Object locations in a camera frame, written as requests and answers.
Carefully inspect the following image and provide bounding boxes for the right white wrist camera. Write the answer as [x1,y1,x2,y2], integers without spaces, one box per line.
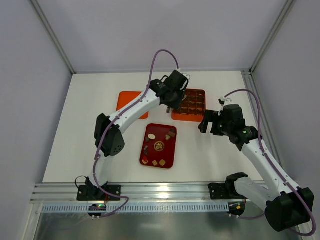
[218,96,233,108]

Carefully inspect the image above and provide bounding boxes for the slotted cable duct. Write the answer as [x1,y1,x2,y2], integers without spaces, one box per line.
[41,202,229,214]

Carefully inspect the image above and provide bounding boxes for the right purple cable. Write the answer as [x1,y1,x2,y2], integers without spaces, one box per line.
[222,89,317,237]

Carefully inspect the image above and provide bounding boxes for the white oval chocolate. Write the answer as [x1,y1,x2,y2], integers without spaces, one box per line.
[148,134,156,140]

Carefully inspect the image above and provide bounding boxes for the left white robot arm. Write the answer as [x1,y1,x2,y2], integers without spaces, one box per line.
[76,69,191,201]

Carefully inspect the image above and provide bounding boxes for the purple cable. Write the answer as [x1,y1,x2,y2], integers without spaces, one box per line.
[222,89,317,237]
[92,49,181,198]

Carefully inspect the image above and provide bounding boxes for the red lacquer tray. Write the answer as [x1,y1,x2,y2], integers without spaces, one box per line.
[139,123,178,169]

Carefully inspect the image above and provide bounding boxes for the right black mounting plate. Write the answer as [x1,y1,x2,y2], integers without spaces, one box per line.
[208,182,228,200]

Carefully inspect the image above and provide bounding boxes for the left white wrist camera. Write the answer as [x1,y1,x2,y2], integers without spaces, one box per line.
[176,68,191,81]

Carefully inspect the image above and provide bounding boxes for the red wrapped chocolate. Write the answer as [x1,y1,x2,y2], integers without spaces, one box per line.
[142,156,148,163]

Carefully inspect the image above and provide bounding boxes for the aluminium rail frame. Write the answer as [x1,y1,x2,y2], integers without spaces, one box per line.
[29,181,305,205]

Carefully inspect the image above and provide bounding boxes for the orange chocolate box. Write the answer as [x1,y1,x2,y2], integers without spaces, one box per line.
[171,88,206,123]

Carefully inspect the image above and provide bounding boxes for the metal tongs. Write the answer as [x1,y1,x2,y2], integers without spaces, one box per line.
[166,106,172,114]

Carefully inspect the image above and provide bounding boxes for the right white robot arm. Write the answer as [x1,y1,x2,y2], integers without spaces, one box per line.
[198,104,314,232]

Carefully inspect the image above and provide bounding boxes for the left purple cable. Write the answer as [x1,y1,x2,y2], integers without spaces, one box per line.
[92,49,181,198]

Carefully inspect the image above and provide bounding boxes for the black mounting plate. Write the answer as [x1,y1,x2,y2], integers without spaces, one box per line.
[208,182,228,200]
[104,184,122,202]

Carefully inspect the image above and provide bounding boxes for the orange box lid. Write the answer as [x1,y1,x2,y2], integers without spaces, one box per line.
[116,91,142,111]

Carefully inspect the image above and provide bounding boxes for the brown rectangular chocolate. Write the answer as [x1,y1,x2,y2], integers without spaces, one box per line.
[168,131,176,138]

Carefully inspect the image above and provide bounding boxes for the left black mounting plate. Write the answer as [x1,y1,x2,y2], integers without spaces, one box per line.
[104,184,122,202]

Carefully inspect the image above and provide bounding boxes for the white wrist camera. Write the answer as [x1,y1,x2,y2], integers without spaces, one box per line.
[176,68,191,81]
[218,96,233,108]

